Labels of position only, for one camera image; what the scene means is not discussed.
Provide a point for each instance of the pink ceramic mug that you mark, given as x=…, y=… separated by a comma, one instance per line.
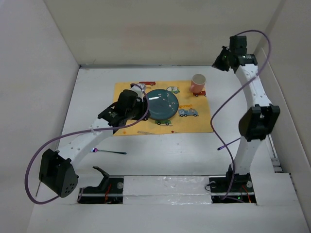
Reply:
x=197, y=83

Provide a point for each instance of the dark teal ceramic plate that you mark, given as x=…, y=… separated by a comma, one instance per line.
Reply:
x=162, y=103

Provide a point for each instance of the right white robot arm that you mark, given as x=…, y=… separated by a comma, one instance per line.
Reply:
x=261, y=115

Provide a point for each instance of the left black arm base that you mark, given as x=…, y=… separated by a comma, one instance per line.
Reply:
x=109, y=190

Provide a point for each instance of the iridescent purple metal spoon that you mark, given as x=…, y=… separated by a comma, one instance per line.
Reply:
x=227, y=144

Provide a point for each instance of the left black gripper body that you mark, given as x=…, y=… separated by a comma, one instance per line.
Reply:
x=139, y=111

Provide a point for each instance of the iridescent metal fork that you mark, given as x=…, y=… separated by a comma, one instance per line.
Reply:
x=94, y=150

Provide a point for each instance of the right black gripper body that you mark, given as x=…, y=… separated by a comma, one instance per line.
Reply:
x=221, y=61

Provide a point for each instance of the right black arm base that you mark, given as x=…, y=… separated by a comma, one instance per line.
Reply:
x=228, y=189

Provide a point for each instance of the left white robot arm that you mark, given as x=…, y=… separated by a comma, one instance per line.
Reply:
x=57, y=169

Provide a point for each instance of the yellow vehicle-print cloth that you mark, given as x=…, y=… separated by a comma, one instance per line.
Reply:
x=191, y=111

